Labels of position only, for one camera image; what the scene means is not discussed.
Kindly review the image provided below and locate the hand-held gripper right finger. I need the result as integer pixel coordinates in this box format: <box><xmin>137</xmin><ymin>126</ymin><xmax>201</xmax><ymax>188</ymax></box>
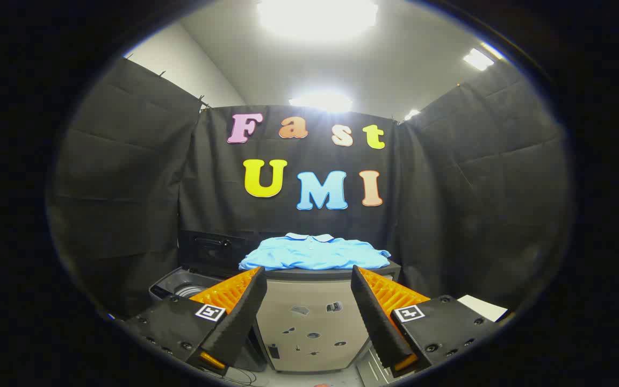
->
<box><xmin>350</xmin><ymin>264</ymin><xmax>508</xmax><ymax>378</ymax></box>

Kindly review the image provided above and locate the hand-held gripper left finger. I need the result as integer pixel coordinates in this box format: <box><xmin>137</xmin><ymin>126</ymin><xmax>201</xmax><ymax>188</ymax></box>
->
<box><xmin>123</xmin><ymin>266</ymin><xmax>269</xmax><ymax>377</ymax></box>

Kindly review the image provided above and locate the grey washing machine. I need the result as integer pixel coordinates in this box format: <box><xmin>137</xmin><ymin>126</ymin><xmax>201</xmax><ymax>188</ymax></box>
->
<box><xmin>148</xmin><ymin>267</ymin><xmax>267</xmax><ymax>372</ymax></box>

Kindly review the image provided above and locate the light blue polo shirt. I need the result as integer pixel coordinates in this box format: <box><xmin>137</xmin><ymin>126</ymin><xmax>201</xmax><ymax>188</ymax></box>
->
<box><xmin>239</xmin><ymin>233</ymin><xmax>392</xmax><ymax>271</ymax></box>

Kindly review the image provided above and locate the grey ridged floor object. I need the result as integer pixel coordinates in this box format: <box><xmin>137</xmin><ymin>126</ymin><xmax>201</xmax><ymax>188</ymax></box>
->
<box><xmin>356</xmin><ymin>347</ymin><xmax>396</xmax><ymax>385</ymax></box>

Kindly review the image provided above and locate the grey cabinet with dark top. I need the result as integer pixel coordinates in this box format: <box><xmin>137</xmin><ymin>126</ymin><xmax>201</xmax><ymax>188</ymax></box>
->
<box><xmin>253</xmin><ymin>261</ymin><xmax>402</xmax><ymax>373</ymax></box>

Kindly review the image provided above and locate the white paper sheet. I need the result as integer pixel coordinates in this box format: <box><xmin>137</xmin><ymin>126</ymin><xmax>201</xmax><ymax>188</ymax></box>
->
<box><xmin>457</xmin><ymin>295</ymin><xmax>509</xmax><ymax>323</ymax></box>

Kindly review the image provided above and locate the black backdrop cloth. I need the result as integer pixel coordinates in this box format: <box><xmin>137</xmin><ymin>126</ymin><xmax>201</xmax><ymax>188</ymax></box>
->
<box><xmin>46</xmin><ymin>56</ymin><xmax>576</xmax><ymax>323</ymax></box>

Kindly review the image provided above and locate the black floor cable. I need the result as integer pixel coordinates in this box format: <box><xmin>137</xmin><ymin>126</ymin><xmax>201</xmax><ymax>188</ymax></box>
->
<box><xmin>222</xmin><ymin>367</ymin><xmax>257</xmax><ymax>386</ymax></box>

